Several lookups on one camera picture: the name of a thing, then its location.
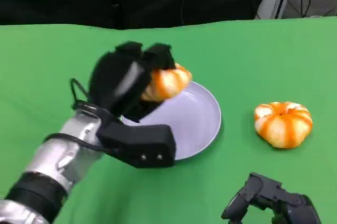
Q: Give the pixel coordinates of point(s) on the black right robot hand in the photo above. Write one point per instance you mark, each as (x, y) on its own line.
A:
(273, 203)

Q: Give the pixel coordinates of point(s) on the orange and white bread roll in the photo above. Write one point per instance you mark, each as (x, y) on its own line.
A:
(283, 124)
(168, 83)

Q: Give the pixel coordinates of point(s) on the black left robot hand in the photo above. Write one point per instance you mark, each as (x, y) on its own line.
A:
(123, 81)

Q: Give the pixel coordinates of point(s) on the green table cloth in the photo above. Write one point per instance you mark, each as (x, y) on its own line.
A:
(237, 71)

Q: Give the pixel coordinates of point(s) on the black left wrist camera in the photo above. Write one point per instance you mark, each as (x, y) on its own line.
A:
(139, 142)

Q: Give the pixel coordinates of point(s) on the lilac plate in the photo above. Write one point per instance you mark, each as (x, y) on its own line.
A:
(194, 118)

